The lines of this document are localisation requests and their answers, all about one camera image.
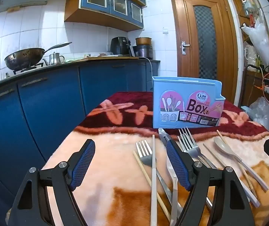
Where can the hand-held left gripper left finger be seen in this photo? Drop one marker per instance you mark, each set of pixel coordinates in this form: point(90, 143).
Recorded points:
point(82, 162)

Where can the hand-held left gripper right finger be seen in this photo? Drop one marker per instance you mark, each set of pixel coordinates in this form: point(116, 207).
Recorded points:
point(176, 164)

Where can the light beige chopstick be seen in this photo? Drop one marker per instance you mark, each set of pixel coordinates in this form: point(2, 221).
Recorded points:
point(153, 181)
point(213, 154)

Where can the steel fork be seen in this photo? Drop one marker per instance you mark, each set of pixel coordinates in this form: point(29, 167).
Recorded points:
point(190, 137)
point(185, 143)
point(146, 156)

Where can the wooden chopstick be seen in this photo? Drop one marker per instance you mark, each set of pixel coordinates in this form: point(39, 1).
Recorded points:
point(219, 134)
point(146, 176)

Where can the white plastic spoon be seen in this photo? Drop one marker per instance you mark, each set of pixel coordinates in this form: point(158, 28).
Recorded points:
point(174, 197)

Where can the grey beige plastic spoon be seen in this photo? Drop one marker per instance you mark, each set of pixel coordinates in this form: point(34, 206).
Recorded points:
point(222, 146)

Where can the light blue utensil box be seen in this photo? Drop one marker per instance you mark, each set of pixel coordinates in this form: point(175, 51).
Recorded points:
point(172, 89)

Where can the steel table knife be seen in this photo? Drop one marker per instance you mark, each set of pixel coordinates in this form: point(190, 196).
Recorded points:
point(162, 135)

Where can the clear plastic bag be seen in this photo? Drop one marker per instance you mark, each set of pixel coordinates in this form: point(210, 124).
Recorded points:
point(261, 113)

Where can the blue kitchen base cabinet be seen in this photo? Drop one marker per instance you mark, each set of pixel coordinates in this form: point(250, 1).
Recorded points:
point(42, 113)

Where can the dark kitchen countertop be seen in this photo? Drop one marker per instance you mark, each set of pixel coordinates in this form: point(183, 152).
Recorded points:
point(54, 68)

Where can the steel kettle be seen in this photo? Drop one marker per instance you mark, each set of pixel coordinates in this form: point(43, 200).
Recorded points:
point(55, 58)

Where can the gas stove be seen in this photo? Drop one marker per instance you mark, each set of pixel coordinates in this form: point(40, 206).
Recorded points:
point(28, 69)

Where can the wooden cutting board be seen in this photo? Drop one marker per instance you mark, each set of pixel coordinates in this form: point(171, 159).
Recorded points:
point(110, 58)

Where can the white plastic bag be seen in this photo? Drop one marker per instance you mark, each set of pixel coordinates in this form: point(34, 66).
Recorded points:
point(259, 40)

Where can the pot with brown lid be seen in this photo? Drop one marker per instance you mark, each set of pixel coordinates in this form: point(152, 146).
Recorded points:
point(145, 51)

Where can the black wok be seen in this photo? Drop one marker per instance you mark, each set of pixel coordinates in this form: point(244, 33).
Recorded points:
point(23, 57)

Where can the black air fryer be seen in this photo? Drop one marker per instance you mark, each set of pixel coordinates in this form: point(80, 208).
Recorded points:
point(119, 46)

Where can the bronze pot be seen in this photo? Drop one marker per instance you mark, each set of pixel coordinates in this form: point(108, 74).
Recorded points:
point(143, 41)

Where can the wooden door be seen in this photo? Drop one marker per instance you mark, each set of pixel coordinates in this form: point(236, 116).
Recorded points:
point(186, 23)

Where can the white light switch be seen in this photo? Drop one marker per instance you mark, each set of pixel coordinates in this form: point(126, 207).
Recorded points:
point(165, 30)

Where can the blue and wood wall cabinet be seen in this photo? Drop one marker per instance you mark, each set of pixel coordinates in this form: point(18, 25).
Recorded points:
point(101, 11)

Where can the wooden wall shelf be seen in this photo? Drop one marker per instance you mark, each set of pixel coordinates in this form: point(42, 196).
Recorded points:
point(236, 4)

